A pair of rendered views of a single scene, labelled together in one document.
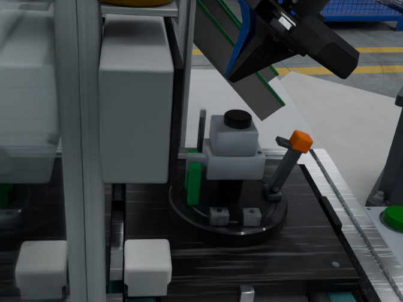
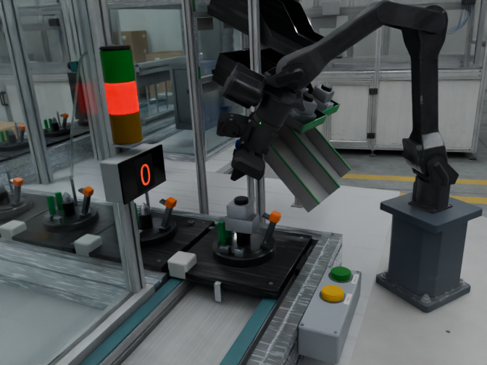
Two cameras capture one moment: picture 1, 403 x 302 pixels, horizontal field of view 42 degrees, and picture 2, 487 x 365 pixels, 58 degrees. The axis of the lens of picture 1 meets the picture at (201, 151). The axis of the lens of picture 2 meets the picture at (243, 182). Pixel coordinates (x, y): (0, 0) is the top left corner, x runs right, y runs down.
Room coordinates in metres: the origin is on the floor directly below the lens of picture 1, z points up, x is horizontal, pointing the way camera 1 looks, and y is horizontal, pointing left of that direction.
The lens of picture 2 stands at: (-0.20, -0.53, 1.44)
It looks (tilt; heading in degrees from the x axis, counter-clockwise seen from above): 20 degrees down; 34
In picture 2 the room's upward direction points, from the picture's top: 3 degrees counter-clockwise
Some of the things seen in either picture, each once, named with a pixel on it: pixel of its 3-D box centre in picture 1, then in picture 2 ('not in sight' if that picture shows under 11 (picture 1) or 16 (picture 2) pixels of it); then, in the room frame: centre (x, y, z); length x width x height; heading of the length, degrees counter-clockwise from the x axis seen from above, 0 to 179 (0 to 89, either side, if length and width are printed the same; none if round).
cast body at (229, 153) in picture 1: (225, 142); (237, 213); (0.51, -0.03, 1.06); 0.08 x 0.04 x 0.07; 100
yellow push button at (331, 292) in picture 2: not in sight; (332, 295); (0.46, -0.26, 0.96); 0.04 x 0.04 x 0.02
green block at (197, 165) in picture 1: (194, 184); (222, 232); (0.49, 0.00, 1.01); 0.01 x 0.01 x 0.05; 10
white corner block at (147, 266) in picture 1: (146, 267); (182, 265); (0.40, 0.04, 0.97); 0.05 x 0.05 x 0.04; 10
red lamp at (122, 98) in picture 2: not in sight; (122, 96); (0.30, 0.05, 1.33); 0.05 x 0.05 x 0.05
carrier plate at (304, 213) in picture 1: (225, 215); (244, 254); (0.51, -0.04, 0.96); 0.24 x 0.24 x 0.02; 10
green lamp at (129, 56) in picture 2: not in sight; (117, 65); (0.30, 0.05, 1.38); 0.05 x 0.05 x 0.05
